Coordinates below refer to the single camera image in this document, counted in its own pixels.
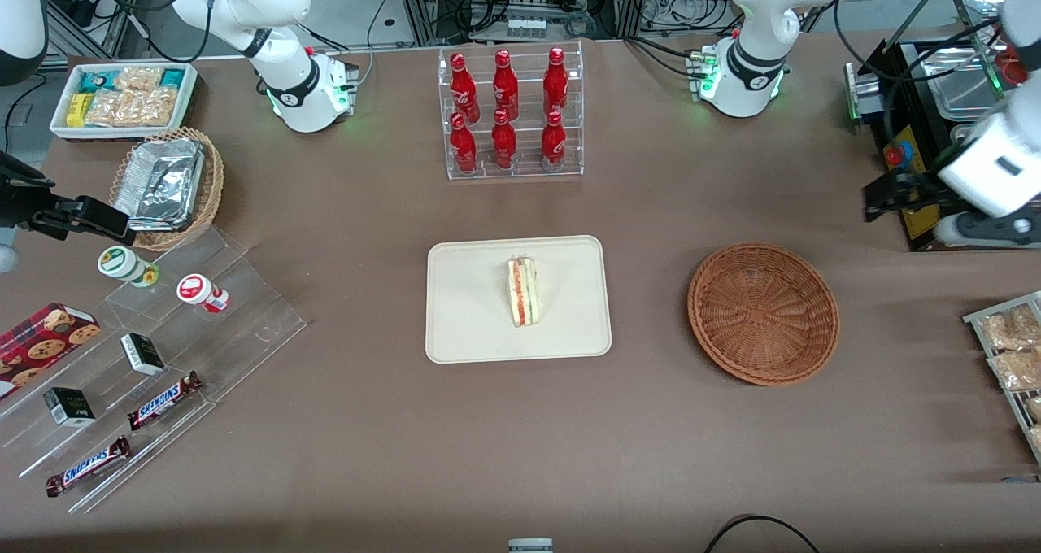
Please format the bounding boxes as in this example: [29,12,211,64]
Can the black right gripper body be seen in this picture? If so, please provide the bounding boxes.
[0,153,54,229]

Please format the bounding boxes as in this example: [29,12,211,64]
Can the triangular sandwich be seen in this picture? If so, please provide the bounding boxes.
[507,254,539,328]

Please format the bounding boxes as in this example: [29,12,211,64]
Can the light oval wicker basket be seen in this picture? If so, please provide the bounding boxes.
[108,127,225,252]

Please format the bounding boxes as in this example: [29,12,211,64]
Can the brown round wicker basket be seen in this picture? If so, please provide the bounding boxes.
[687,242,840,387]

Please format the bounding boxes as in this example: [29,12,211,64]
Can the right tray of pastries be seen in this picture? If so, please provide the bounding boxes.
[962,291,1041,466]

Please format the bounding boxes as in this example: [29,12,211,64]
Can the cream plastic serving tray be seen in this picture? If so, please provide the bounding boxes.
[425,235,612,364]

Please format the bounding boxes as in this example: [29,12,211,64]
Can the green lid yogurt cup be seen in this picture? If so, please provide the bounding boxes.
[98,246,160,288]

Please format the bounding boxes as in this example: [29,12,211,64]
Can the aluminium foil container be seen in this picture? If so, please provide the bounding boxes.
[114,137,206,233]

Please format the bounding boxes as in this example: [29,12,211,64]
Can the red lid yogurt cup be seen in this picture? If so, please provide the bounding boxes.
[176,273,230,314]

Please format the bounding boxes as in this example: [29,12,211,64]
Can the large clear cracker bag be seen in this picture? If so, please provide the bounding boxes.
[85,87,181,128]

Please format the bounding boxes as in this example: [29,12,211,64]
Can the red chocolate cookie box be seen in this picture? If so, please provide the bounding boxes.
[0,303,102,400]

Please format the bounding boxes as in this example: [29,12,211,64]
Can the small black carton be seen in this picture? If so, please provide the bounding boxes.
[120,333,166,377]
[43,387,96,428]

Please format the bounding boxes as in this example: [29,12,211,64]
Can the small clear cracker bag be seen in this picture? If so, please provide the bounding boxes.
[114,66,164,93]

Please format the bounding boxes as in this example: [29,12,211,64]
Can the white rectangular snack bin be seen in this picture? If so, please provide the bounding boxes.
[49,62,200,142]

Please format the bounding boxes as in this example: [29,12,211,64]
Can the clear acrylic step stand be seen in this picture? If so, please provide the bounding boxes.
[0,226,308,515]

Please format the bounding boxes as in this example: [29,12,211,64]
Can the brown snickers bar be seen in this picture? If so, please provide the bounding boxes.
[45,436,132,498]
[127,371,204,432]

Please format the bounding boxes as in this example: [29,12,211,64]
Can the red cola bottle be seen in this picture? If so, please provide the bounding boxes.
[492,50,520,121]
[450,112,478,174]
[541,111,567,172]
[450,53,480,123]
[543,47,569,119]
[491,110,517,170]

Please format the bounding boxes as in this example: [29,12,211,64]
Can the clear acrylic bottle rack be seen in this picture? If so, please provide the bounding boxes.
[438,41,585,181]

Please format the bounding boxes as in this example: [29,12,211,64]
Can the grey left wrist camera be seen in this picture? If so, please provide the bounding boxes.
[935,210,1041,249]

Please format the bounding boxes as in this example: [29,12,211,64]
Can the aluminium profile frame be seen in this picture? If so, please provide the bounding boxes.
[394,0,651,46]

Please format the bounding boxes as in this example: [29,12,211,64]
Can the black looped cable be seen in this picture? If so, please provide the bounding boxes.
[703,514,822,553]

